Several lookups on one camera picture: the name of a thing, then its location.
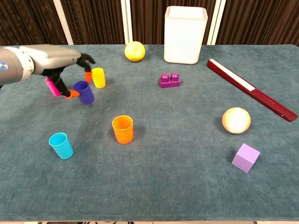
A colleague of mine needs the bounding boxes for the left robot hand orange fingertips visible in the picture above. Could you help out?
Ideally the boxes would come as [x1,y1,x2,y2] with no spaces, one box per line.
[18,44,96,100]

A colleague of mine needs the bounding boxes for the pink plastic cup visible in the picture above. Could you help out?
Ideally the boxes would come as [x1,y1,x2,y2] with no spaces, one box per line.
[45,77,62,97]

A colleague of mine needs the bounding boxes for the dark blue plastic cup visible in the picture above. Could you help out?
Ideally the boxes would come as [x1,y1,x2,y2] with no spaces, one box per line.
[71,81,95,105]

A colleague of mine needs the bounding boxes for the yellow plastic cup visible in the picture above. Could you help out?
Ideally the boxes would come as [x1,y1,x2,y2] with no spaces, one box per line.
[91,67,107,89]

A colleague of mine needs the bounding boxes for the cyan plastic cup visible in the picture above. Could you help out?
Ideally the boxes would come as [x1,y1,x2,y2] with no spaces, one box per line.
[48,132,74,160]

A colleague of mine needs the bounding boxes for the yellow ball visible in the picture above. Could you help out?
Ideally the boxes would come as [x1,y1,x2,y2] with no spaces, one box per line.
[124,41,146,63]

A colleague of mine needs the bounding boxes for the orange plastic cup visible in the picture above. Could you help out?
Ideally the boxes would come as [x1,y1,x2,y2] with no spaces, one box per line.
[112,115,134,145]

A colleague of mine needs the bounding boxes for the purple building block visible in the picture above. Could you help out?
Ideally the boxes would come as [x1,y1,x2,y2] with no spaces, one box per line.
[159,72,182,89]

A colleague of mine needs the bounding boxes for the white square bin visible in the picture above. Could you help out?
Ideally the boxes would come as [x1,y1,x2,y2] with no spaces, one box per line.
[164,6,208,65]

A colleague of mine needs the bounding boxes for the teal table mat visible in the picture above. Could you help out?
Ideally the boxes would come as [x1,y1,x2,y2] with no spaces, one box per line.
[0,44,299,222]

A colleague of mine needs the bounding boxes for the peach wooden ball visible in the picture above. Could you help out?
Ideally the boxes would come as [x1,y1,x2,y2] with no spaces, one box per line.
[221,107,252,134]

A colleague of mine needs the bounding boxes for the long maroon box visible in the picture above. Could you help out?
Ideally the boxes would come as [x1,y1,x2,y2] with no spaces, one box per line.
[207,58,298,122]

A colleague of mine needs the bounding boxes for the lilac cube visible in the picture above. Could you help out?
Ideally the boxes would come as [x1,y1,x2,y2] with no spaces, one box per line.
[231,143,261,174]

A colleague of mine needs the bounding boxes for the white partition frame post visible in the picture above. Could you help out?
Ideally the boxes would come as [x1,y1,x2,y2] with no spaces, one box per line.
[53,0,74,45]
[120,0,134,45]
[206,0,227,45]

